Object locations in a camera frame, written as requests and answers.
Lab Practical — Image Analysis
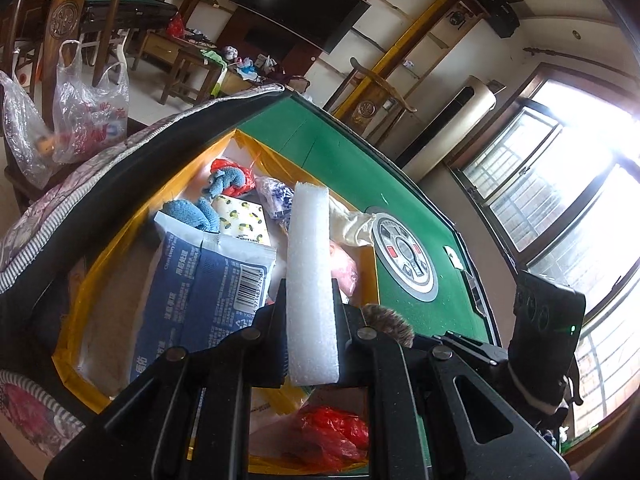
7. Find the brown furry item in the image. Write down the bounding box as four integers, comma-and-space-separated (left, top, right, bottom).
361, 304, 414, 348

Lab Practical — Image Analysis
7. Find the white foam block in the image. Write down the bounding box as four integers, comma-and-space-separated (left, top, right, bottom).
285, 182, 340, 387

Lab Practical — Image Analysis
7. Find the grey-blue wipes package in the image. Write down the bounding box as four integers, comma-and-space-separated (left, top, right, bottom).
129, 212, 277, 380

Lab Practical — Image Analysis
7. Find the pink tissue pack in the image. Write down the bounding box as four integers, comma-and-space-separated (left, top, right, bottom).
330, 240, 358, 298

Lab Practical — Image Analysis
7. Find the white cloth bundle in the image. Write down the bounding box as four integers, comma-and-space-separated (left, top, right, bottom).
329, 196, 375, 247

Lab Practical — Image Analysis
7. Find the lemon print tissue pack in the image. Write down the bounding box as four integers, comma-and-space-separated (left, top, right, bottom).
212, 195, 271, 246

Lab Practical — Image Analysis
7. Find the blue microfiber towel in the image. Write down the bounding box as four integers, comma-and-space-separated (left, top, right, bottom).
162, 197, 220, 233

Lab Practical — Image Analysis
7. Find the blue white plastic bag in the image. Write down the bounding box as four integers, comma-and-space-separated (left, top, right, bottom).
255, 177, 294, 231

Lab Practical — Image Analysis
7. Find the small blue towel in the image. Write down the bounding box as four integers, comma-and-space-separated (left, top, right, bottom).
202, 166, 246, 198

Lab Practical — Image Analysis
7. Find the red plastic bag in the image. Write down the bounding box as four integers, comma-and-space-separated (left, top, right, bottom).
208, 158, 255, 197

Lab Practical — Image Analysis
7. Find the black phone on table edge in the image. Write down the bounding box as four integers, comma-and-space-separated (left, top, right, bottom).
460, 270, 487, 318

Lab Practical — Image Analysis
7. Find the round mahjong table centre panel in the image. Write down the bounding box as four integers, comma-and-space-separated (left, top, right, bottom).
366, 206, 438, 302

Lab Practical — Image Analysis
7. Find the yellow-edged white tray box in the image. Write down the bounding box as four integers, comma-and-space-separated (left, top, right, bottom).
51, 128, 432, 476

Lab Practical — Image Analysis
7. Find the white paper slip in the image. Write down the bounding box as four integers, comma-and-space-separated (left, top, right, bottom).
444, 246, 465, 271

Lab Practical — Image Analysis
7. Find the wooden chair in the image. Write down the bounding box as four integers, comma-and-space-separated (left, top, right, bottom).
322, 56, 416, 136

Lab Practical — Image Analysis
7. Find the white standing air conditioner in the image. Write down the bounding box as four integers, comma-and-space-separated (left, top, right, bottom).
395, 76, 497, 183

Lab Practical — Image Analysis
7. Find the clear plastic bag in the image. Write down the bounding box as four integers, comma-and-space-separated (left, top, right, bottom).
52, 40, 130, 165

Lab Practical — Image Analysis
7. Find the black television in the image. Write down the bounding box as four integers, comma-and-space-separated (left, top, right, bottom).
231, 0, 370, 53

